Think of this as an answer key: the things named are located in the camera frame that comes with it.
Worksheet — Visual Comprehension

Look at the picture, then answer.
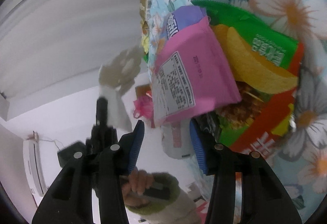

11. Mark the black snack packet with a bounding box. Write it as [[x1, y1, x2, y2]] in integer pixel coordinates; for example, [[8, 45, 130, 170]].
[[198, 113, 223, 148]]

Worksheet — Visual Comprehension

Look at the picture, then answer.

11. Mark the clear red-printed plastic bag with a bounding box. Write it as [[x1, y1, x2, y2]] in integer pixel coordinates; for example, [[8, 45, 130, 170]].
[[161, 122, 197, 160]]

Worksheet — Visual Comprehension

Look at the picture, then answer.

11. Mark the person's left hand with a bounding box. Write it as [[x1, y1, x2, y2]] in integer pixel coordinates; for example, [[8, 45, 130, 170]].
[[121, 169, 154, 208]]

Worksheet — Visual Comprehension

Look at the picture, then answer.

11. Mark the pink plastic bag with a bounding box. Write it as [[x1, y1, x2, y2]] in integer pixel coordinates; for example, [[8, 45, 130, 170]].
[[133, 95, 155, 127]]

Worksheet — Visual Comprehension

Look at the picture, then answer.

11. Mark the white air conditioner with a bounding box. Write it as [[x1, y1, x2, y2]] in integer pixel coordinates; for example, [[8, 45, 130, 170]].
[[23, 138, 49, 197]]

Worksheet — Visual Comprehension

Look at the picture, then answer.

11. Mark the green chip packet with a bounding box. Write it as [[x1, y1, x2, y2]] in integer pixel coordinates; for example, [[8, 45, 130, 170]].
[[190, 0, 304, 94]]

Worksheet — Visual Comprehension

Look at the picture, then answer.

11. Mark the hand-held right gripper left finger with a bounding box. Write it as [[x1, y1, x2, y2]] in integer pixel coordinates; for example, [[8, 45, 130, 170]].
[[31, 120, 146, 224]]

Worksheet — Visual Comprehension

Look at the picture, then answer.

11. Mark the red green snack packet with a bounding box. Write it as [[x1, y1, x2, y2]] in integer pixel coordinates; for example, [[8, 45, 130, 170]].
[[217, 81, 298, 160]]

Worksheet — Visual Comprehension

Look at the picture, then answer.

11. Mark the gold wrapped pack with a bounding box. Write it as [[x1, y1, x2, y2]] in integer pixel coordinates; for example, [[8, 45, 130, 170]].
[[139, 0, 152, 34]]

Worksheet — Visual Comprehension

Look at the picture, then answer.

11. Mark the person's left forearm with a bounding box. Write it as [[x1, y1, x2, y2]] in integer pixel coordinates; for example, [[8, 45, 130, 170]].
[[125, 173, 202, 224]]

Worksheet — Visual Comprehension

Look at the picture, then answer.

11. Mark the yellow snack packet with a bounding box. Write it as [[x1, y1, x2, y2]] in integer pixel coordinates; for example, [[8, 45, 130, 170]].
[[141, 35, 151, 52]]

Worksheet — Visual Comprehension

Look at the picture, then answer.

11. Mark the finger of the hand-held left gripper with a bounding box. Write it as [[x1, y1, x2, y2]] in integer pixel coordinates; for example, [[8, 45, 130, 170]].
[[96, 96, 109, 127]]

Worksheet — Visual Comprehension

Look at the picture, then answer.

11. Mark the white tissue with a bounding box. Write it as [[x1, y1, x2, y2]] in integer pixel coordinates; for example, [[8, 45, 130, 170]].
[[98, 45, 143, 130]]

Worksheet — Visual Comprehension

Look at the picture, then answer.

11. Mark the pink snack packet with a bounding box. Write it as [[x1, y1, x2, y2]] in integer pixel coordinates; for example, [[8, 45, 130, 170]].
[[149, 5, 243, 127]]

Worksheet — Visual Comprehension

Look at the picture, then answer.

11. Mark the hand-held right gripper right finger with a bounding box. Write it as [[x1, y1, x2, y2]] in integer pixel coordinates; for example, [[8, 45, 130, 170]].
[[189, 119, 302, 224]]

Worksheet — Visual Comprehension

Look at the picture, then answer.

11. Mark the cardboard box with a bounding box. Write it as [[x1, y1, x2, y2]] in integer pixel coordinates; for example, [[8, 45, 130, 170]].
[[135, 84, 154, 99]]

